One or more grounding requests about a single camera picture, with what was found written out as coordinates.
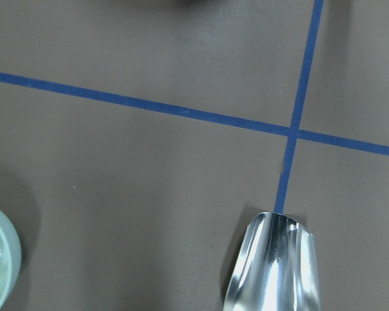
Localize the metal ice scoop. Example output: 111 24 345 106
223 212 322 310

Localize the mint green bowl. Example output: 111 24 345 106
0 210 21 309

